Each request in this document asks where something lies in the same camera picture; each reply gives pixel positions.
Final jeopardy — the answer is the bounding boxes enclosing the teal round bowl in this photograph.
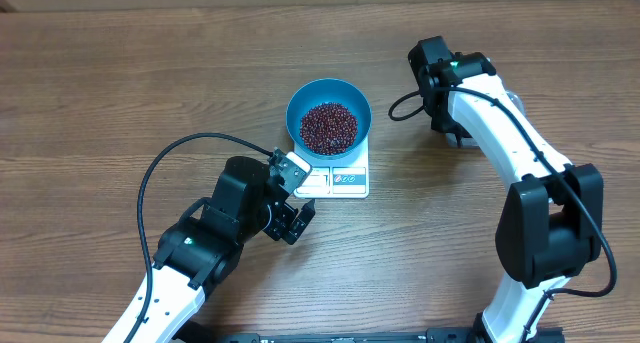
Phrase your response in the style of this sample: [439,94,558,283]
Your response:
[285,78,372,159]

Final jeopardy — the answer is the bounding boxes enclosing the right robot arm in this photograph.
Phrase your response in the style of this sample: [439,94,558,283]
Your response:
[408,36,611,342]

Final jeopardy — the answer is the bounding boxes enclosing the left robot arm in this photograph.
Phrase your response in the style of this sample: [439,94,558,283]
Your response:
[105,150,315,342]

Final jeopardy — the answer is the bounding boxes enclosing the white digital kitchen scale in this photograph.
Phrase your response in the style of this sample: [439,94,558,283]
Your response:
[294,138,370,199]

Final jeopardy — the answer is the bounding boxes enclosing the red beans in bowl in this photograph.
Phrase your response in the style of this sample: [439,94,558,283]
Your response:
[299,102,358,156]

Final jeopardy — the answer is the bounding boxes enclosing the clear plastic food container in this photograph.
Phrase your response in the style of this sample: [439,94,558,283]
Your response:
[506,90,526,115]

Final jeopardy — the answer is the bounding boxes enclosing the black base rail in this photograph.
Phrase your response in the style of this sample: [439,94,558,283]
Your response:
[172,322,490,343]

